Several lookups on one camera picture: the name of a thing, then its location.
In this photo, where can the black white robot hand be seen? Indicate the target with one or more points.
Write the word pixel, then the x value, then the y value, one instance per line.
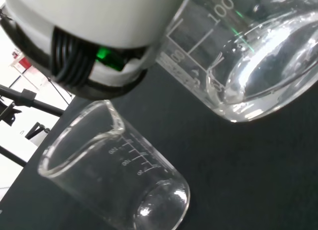
pixel 87 16

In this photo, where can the black camera tripod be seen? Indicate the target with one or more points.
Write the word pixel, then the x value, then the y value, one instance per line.
pixel 27 98

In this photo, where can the red wall box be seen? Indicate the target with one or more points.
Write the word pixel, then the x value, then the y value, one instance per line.
pixel 24 63

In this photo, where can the black bench cloth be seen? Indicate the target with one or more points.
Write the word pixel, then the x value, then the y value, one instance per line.
pixel 248 177

